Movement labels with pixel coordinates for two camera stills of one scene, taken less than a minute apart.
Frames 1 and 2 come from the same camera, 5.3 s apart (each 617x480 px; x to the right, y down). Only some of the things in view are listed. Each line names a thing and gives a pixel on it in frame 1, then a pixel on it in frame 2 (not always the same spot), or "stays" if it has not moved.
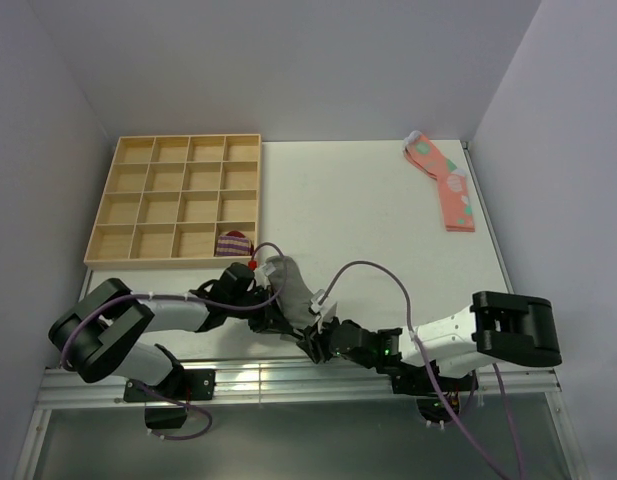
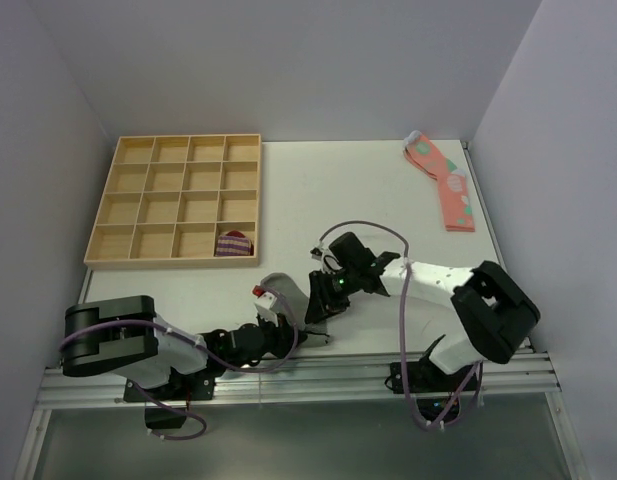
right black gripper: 313,343 to 322,302
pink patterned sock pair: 453,182 stays
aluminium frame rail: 66,388 stays
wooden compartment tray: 168,198 stays
